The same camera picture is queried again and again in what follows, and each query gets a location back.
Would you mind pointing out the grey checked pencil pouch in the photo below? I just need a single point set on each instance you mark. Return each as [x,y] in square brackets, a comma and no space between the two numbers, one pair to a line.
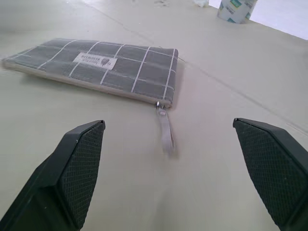
[134,72]

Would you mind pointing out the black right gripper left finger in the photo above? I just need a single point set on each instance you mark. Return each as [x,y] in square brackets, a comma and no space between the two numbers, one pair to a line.
[53,173]

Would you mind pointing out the crumpled white tissue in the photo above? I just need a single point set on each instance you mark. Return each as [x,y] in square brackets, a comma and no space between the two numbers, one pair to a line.
[201,2]

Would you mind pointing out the white patterned cup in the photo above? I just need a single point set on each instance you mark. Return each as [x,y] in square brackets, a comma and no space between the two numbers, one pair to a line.
[237,9]

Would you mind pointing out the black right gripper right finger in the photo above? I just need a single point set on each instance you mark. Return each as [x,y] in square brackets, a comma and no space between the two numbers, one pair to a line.
[274,168]

